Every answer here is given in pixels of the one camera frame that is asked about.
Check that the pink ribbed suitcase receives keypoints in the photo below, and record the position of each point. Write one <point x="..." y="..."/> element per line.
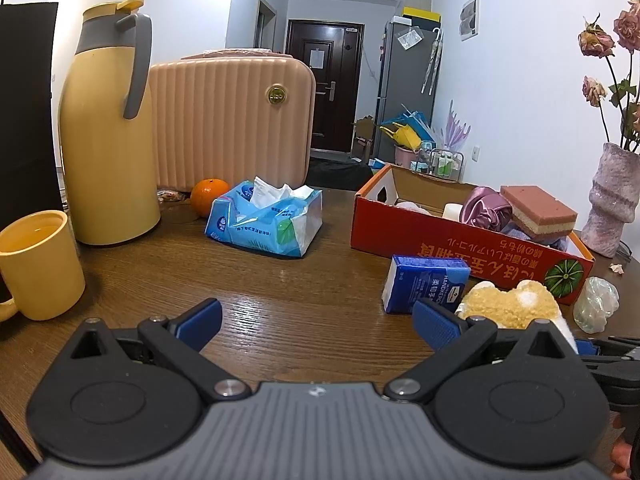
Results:
<point x="233" y="115"/>

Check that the white folded umbrella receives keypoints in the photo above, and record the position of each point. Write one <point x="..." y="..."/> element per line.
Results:
<point x="433" y="63"/>

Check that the light pink soft cloth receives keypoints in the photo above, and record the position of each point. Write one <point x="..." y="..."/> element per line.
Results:
<point x="410" y="206"/>

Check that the black monitor screen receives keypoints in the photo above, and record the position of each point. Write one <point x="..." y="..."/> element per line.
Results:
<point x="29" y="180"/>

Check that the dried pink rose bouquet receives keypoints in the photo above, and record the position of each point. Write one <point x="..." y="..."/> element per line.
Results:
<point x="623" y="92"/>

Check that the grey refrigerator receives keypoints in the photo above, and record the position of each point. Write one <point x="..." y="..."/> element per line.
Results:
<point x="405" y="53"/>

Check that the blue tissue pack open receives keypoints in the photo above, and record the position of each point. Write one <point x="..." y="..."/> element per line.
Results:
<point x="257" y="216"/>

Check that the yellow white plush toy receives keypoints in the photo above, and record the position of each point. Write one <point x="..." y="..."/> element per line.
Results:
<point x="516" y="308"/>

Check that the orange fruit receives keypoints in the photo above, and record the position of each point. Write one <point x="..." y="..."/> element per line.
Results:
<point x="204" y="193"/>

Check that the red orange cardboard box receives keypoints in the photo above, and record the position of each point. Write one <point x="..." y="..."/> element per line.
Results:
<point x="382" y="229"/>

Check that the small blue tissue packet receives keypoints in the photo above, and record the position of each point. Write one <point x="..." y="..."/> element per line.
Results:
<point x="440" y="280"/>

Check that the yellow thermos jug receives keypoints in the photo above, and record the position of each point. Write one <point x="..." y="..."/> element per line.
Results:
<point x="105" y="127"/>

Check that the dark brown entrance door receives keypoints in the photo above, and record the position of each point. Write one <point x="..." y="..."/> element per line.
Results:
<point x="333" y="52"/>

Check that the yellow box on fridge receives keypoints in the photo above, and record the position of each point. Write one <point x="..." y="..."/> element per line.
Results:
<point x="420" y="14"/>

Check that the yellow ceramic mug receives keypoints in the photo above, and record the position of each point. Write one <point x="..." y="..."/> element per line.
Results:
<point x="40" y="266"/>

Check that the yellow blue bags pile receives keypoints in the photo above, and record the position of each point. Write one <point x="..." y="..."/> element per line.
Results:
<point x="409" y="130"/>

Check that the purple satin scrunchie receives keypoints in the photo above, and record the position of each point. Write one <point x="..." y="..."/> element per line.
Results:
<point x="485" y="208"/>

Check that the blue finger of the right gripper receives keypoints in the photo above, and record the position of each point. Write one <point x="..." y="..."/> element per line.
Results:
<point x="585" y="347"/>

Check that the pink yellow layered sponge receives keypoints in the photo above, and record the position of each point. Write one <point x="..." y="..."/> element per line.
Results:
<point x="537" y="213"/>

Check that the purple knitted cloth pouch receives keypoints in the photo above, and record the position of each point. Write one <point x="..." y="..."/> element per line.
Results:
<point x="512" y="230"/>

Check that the black bag on floor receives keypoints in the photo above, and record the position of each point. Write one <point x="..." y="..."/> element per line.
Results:
<point x="345" y="176"/>

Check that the pink textured ceramic vase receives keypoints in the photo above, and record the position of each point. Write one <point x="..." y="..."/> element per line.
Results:
<point x="614" y="198"/>

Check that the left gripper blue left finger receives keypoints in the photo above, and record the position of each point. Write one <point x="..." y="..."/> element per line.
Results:
<point x="200" y="324"/>

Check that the iridescent white plastic pouch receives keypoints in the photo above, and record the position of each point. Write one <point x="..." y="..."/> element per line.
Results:
<point x="597" y="302"/>

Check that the wall electrical panel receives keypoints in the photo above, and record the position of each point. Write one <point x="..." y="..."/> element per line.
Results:
<point x="469" y="19"/>

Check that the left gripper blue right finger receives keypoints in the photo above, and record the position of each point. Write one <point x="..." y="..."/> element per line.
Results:
<point x="436" y="325"/>

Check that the wire rack with bottles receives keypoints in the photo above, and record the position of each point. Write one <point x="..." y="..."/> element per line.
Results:
<point x="440" y="163"/>

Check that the fallen pink petal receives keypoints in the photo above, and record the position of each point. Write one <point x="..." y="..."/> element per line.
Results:
<point x="617" y="268"/>

